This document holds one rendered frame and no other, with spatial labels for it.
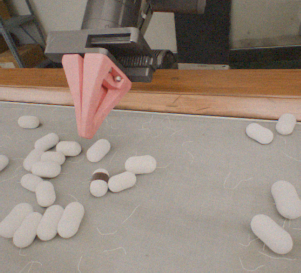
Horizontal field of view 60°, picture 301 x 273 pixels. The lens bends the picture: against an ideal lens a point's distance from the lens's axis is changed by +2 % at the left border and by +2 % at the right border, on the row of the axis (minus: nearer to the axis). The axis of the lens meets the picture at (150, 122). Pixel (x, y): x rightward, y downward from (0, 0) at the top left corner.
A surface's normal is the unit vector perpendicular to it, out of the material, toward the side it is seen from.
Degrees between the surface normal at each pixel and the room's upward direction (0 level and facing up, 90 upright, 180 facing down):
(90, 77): 60
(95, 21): 39
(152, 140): 0
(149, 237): 0
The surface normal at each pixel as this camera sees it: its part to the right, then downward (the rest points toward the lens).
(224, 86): -0.15, -0.80
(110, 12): 0.22, -0.17
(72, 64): -0.37, 0.11
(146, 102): -0.35, -0.15
